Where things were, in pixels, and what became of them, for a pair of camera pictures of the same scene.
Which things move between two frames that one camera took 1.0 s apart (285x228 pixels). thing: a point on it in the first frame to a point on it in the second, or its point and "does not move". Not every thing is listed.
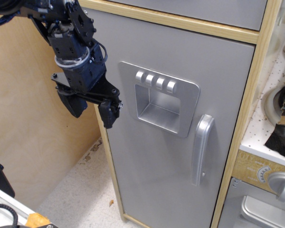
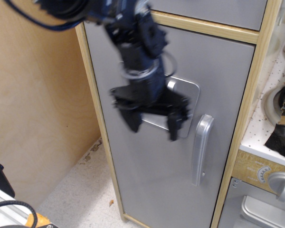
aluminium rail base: x=0 y=216 does not move
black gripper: x=89 y=81 to x=150 y=94
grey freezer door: x=249 y=14 does not move
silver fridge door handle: x=204 y=124 does not move
